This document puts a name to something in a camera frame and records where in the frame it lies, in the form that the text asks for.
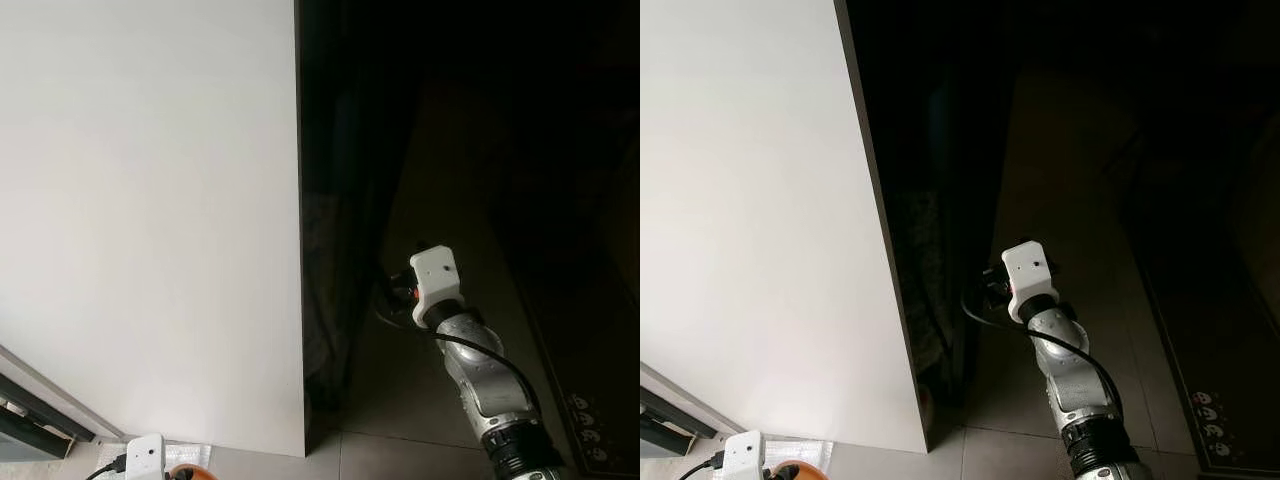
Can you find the white fridge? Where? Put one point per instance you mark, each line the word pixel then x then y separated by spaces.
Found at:
pixel 760 200
pixel 150 200

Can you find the white patterned cloth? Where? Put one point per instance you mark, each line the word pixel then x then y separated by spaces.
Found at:
pixel 185 453
pixel 800 452

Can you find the grey metal door rail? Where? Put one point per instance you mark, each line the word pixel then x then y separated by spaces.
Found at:
pixel 30 410
pixel 660 415

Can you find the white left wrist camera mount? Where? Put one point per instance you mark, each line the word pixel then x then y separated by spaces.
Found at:
pixel 145 458
pixel 743 455

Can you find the dark floor mat printed figures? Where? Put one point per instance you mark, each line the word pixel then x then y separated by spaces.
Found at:
pixel 590 430
pixel 1215 425

